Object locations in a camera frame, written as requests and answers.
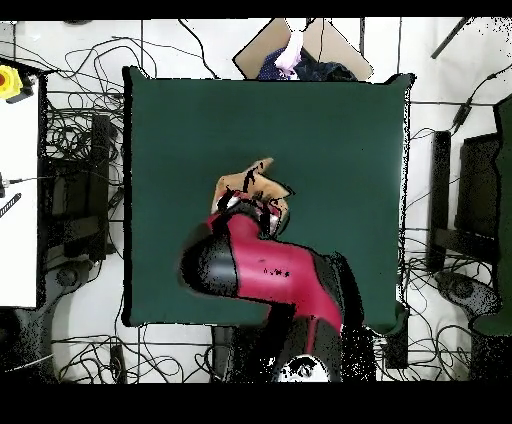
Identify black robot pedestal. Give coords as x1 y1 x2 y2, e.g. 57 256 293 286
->
210 325 281 383

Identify white desk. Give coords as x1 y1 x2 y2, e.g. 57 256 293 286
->
0 77 40 309

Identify pink garment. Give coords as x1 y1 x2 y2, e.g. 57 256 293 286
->
273 29 304 80

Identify black power strip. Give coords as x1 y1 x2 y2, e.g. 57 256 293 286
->
109 343 128 384

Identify yellow emergency stop button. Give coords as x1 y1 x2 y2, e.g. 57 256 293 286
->
0 63 36 105

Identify orange terry towel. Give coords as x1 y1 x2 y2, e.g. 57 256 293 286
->
210 156 296 237

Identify grey chair base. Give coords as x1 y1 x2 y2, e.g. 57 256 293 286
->
435 270 501 321
41 257 97 321

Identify black metal bar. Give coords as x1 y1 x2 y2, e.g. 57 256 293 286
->
430 16 474 60

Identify brown cardboard box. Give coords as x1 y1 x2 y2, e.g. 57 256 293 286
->
232 17 375 82

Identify dark green table cloth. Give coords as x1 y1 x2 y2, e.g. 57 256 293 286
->
121 65 413 335

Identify black ribbed strap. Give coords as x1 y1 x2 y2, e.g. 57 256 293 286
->
0 192 22 220

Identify dark blue garment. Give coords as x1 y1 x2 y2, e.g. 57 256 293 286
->
256 46 358 82

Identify black cable tangle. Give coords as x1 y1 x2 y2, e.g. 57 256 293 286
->
41 35 157 169
399 227 481 381

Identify black power adapter with cable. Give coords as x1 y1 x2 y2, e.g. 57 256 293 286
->
450 71 512 133

